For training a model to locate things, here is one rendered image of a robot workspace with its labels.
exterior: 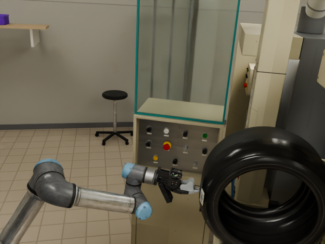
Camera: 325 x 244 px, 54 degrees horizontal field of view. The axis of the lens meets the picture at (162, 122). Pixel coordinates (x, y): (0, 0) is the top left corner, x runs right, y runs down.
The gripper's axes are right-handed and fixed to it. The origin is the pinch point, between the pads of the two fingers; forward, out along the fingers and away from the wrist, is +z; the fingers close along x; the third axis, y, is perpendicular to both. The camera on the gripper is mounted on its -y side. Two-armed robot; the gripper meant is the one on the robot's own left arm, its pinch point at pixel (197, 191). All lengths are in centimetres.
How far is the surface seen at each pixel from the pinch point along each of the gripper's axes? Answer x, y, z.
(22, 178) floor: 147, -135, -183
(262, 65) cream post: 27, 57, 17
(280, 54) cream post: 27, 63, 23
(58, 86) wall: 292, -74, -219
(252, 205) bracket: 24.0, -15.7, 30.9
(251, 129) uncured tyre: 8.5, 31.9, 17.1
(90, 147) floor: 242, -132, -144
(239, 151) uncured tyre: -7.8, 27.9, 12.1
